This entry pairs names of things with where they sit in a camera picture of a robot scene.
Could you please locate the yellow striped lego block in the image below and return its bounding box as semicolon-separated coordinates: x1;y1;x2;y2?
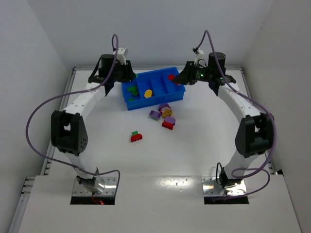
161;109;173;118

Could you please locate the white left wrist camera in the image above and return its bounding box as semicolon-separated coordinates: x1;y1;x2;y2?
113;48;128;65

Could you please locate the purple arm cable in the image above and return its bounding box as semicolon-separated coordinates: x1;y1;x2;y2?
26;33;121;192
191;30;277;201

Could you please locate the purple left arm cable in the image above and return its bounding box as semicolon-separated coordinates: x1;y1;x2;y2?
26;33;121;192

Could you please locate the purple rounded lego block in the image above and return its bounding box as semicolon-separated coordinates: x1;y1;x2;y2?
164;116;176;125

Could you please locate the red rectangular lego brick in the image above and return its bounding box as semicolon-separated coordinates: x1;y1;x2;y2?
168;74;180;85

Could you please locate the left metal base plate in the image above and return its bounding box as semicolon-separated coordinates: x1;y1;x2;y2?
72;176;118;197

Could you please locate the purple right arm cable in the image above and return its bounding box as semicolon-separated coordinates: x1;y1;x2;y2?
191;30;277;201

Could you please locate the yellow rounded lego block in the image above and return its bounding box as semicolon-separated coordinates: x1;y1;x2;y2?
144;89;153;99

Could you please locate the purple lego brick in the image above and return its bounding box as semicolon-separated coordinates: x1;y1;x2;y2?
149;110;161;120

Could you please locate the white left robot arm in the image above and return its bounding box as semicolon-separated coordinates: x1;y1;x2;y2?
51;49;136;194

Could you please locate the blue divided plastic bin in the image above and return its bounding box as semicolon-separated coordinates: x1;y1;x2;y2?
121;67;186;110

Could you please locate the purple cloud lego block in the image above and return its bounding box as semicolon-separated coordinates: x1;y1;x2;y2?
158;103;171;113

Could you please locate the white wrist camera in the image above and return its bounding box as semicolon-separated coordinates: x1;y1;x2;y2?
192;47;205;66
113;48;128;65

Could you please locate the green rectangular lego brick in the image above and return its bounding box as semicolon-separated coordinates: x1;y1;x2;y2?
127;85;139;96

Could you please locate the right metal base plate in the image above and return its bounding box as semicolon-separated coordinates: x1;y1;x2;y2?
202;177;247;198

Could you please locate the red scalloped lego block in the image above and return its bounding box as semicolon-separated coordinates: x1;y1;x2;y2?
131;133;143;142

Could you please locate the metal base plate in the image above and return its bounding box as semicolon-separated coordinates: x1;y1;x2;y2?
72;176;118;197
202;177;247;198

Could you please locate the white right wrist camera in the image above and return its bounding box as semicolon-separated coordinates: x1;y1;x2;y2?
192;47;205;66

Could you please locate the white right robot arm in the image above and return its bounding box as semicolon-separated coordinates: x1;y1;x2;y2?
172;49;276;188

